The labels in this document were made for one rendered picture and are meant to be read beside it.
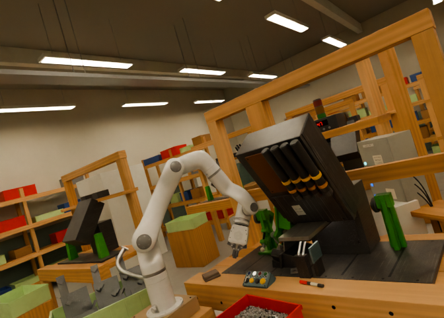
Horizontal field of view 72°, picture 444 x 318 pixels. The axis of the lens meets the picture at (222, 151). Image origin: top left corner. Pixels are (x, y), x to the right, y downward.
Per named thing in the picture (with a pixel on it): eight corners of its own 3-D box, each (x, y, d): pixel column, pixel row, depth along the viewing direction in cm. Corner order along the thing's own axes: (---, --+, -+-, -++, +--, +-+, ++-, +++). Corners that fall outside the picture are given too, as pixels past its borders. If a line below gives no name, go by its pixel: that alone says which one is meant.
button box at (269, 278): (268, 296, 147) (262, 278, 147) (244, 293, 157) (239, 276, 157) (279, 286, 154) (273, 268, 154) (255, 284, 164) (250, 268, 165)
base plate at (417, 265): (433, 288, 113) (432, 283, 113) (221, 276, 186) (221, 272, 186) (446, 243, 144) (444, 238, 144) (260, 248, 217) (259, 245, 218)
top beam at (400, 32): (433, 26, 136) (427, 6, 137) (206, 124, 237) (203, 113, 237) (436, 28, 143) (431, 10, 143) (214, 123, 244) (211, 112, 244)
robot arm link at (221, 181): (227, 162, 162) (263, 206, 164) (216, 169, 176) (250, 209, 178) (216, 173, 158) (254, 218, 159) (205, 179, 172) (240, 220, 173)
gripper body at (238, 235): (231, 220, 166) (226, 241, 162) (250, 224, 164) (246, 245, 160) (233, 223, 173) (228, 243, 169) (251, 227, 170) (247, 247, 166)
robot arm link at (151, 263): (142, 280, 149) (128, 233, 150) (143, 270, 167) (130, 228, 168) (166, 270, 152) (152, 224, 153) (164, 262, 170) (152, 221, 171)
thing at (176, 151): (229, 230, 695) (201, 133, 701) (160, 237, 847) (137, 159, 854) (242, 222, 737) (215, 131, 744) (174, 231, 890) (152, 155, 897)
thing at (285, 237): (310, 242, 133) (308, 236, 133) (279, 244, 144) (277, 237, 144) (342, 213, 162) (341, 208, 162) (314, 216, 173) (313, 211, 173)
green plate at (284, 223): (289, 240, 161) (287, 202, 158) (275, 236, 166) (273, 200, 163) (300, 232, 169) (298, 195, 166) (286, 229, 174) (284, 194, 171)
